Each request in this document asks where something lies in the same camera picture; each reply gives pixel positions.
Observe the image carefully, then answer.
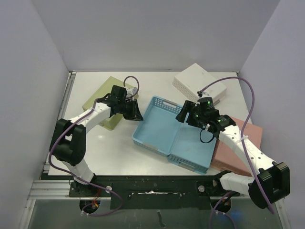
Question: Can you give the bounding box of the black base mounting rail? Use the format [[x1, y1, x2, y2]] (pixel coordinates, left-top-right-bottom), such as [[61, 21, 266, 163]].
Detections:
[[69, 175, 226, 210]]

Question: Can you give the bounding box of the pink perforated plastic basket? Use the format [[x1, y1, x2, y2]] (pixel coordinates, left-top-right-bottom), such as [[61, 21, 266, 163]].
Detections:
[[211, 117, 263, 177]]

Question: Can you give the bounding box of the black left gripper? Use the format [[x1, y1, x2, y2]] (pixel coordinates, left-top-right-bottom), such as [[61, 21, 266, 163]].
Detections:
[[118, 98, 143, 121]]

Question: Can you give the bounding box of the white perforated plastic basket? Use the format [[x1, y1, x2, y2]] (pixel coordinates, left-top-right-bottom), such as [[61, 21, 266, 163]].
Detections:
[[172, 63, 227, 104]]

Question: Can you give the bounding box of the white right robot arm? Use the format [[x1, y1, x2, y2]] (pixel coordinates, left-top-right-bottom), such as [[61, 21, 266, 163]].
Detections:
[[176, 97, 290, 209]]

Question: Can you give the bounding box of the blue basket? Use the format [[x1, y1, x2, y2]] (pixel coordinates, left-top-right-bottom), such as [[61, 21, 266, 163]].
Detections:
[[132, 96, 182, 157], [168, 123, 217, 175]]

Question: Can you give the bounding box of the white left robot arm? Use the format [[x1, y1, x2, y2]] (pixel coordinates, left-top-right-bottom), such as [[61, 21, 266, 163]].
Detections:
[[48, 85, 143, 196]]

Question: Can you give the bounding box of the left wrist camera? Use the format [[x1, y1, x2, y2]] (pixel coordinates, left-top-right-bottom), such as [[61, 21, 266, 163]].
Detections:
[[127, 87, 138, 96]]

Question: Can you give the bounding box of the green perforated plastic basket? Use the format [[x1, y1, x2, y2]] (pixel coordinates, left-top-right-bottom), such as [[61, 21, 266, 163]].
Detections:
[[82, 76, 143, 130]]

